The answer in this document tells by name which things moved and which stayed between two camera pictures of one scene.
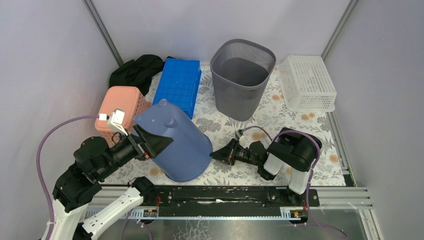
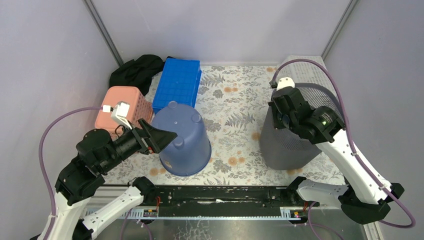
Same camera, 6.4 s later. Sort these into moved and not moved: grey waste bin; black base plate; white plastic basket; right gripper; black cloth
Moved: right gripper; grey waste bin
Not moved: black base plate; black cloth; white plastic basket
